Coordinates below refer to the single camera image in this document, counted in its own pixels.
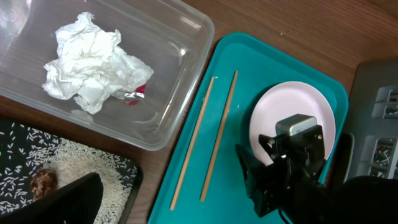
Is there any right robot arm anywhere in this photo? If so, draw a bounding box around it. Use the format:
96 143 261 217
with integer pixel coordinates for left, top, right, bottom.
235 125 397 223

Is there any clear plastic bin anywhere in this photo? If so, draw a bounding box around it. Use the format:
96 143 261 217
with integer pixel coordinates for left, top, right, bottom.
1 0 215 151

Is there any black plastic tray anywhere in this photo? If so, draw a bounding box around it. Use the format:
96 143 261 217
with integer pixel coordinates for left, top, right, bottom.
0 116 144 224

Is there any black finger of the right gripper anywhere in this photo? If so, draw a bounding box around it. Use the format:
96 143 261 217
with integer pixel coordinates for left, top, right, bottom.
235 144 264 180

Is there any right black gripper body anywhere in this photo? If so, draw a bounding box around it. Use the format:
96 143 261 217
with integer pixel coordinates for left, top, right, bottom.
244 124 327 218

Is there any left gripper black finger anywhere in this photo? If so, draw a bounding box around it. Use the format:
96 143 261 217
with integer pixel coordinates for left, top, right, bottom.
1 172 104 224

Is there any white napkin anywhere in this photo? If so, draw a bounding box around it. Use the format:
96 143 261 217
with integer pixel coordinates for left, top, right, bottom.
42 12 154 114

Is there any brown food scrap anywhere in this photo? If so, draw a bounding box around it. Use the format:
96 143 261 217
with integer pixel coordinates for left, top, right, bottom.
30 168 58 201

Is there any wooden chopstick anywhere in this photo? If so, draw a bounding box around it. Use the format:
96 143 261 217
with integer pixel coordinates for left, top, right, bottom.
170 77 215 211
200 71 239 202

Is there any teal plastic tray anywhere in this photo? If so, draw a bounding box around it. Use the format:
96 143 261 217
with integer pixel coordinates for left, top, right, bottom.
149 32 349 224

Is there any white rice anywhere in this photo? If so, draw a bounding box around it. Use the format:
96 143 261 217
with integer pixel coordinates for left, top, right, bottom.
0 123 138 224

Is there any grey dish rack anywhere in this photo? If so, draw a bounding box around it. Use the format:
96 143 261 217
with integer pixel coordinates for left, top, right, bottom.
329 60 398 187

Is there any large white plate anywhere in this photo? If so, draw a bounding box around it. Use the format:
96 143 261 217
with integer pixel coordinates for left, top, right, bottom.
249 82 336 165

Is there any red snack wrapper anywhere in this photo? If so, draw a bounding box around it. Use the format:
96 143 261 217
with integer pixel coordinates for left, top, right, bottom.
111 85 146 105

